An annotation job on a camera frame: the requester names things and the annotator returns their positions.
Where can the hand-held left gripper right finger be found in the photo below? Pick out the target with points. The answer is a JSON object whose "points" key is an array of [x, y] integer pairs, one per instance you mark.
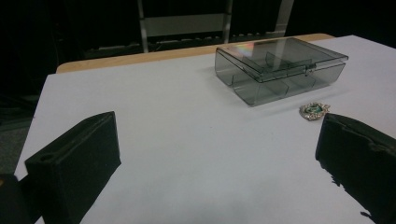
{"points": [[361, 155]]}

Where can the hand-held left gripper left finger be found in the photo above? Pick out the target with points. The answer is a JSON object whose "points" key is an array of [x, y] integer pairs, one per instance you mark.
{"points": [[74, 161]]}

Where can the clear plastic compartment box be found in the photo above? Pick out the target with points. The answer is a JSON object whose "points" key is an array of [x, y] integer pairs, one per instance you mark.
{"points": [[264, 90]]}

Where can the white table cover sheet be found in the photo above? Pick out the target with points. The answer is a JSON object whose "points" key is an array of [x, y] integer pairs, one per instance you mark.
{"points": [[186, 130]]}

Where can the grey metal stand frame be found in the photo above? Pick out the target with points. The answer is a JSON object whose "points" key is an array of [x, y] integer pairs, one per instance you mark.
{"points": [[183, 25]]}

